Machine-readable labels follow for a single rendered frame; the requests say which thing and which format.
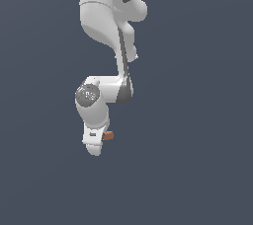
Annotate small orange block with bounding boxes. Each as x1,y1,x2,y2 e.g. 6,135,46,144
103,130,116,142

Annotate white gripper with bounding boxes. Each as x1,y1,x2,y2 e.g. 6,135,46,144
81,119,111,158

